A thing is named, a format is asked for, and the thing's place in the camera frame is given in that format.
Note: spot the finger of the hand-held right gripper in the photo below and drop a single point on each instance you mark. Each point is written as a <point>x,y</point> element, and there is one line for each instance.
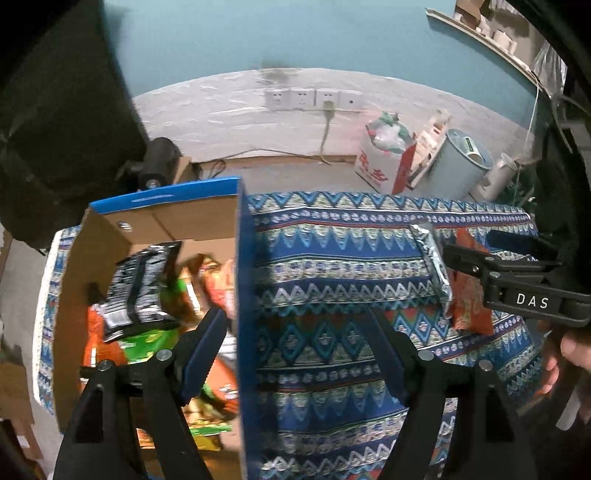
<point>517,242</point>
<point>466,262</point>

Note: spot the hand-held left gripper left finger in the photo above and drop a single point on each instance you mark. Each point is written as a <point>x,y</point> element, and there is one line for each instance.
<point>203,350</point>

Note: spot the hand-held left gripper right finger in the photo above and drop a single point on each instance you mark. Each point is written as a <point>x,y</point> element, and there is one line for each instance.
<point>392,360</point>

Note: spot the silver snack packet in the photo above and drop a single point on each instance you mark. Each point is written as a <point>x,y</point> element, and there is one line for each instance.
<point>431,258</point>

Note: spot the large orange snack packet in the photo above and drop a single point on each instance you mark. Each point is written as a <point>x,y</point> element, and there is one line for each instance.
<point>94,337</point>

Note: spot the blue cardboard box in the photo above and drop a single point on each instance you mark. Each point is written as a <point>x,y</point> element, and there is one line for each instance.
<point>152,221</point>

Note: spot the person's right hand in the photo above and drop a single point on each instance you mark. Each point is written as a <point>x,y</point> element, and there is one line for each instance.
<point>575,350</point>

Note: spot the red-orange snack packet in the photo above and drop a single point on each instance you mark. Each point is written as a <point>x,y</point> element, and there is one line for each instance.
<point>471,300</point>

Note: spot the orange green snack packet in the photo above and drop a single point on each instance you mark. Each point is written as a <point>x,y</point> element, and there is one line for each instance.
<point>221,390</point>

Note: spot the dark green plant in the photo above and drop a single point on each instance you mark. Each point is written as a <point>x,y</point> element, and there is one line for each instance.
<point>524,191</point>

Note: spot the small orange snack packet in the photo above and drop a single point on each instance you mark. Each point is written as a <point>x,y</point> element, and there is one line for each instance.
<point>217,281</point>

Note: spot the white jug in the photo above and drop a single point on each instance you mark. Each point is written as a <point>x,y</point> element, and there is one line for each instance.
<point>501,173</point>

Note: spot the yellow snack packet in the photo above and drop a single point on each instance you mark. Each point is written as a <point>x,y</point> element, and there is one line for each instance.
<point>207,436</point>

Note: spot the black white snack packet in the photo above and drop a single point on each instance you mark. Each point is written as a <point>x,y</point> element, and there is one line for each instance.
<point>138,290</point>

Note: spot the pale blue round bin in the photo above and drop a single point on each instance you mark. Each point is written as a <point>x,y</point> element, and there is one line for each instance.
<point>457,166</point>

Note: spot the blue patterned tablecloth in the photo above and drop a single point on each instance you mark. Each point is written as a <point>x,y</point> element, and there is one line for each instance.
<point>323,277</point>

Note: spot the white red carton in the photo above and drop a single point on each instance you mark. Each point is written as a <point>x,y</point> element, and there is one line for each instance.
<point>376,170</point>

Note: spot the white flat packaging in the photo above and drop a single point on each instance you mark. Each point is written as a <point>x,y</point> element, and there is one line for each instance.
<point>429,138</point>

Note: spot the white green plastic bag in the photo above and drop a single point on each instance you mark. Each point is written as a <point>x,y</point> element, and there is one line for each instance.
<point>388,134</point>

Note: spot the clear crinkled plastic bag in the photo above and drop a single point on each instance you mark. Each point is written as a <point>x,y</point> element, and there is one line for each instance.
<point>549,67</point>

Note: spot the small brown cardboard box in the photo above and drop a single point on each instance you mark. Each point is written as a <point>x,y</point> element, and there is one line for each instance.
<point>185,168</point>

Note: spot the flat brown cardboard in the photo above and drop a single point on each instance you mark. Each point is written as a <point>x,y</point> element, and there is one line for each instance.
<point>16,397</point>

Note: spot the black round device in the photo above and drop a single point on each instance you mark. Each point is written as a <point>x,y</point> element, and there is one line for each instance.
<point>157,157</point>

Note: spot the dark cabinet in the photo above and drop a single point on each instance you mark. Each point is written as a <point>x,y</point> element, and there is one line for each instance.
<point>60,115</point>

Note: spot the white wall socket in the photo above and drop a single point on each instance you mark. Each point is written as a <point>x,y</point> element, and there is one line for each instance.
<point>328,96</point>
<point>277,99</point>
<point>351,100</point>
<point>303,98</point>

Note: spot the white wall shelf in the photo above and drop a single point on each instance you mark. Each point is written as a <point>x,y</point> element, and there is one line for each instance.
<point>485,39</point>

